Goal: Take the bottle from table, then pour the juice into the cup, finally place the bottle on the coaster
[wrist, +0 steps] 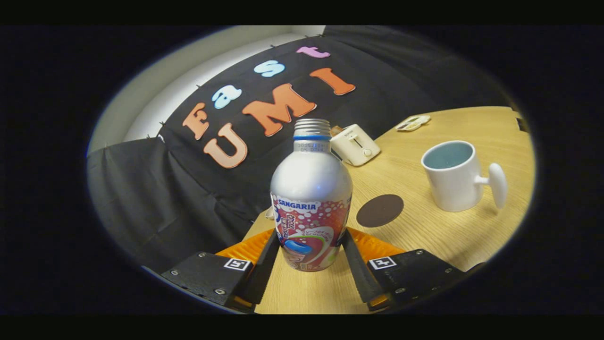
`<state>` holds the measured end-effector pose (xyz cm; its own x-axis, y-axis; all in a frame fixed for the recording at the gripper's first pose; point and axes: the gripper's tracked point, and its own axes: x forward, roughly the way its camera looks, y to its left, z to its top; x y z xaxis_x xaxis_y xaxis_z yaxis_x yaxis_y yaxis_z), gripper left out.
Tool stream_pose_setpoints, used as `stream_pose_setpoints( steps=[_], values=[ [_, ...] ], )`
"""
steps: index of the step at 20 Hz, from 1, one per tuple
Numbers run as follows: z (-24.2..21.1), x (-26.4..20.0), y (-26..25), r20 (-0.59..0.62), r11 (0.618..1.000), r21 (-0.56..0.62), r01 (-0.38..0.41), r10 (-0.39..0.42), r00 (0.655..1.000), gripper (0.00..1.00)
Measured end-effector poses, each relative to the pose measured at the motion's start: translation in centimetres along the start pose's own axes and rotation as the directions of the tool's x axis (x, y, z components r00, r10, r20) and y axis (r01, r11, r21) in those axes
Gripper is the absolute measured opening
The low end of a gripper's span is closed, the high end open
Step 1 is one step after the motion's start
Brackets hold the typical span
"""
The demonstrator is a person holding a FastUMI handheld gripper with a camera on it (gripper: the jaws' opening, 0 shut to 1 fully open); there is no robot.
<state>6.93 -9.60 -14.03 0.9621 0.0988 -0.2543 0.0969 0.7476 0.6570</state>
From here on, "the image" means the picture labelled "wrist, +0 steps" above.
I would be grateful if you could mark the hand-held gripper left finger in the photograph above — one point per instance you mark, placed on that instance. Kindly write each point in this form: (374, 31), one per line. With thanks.
(264, 274)

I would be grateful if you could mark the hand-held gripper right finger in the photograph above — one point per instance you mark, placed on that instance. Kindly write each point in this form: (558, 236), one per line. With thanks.
(358, 274)

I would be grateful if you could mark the dark brown round coaster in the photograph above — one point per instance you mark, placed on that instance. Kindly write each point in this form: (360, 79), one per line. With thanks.
(380, 211)

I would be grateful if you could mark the silver juice bottle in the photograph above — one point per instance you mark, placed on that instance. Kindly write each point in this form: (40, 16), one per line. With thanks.
(311, 184)

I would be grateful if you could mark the white cup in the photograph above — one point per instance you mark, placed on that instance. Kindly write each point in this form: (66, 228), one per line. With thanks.
(453, 189)

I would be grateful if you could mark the wooden table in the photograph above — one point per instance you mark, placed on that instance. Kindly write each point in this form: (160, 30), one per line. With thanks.
(424, 245)

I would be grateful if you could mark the white toaster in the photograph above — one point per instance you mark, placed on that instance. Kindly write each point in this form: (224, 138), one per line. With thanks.
(356, 146)

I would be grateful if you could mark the toast slice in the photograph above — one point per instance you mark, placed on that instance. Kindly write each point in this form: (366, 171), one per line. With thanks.
(336, 130)

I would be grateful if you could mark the small white food tray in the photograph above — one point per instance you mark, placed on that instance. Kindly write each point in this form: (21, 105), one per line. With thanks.
(413, 123)

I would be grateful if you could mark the black tape patch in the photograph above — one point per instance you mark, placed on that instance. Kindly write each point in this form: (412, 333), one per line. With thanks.
(522, 125)

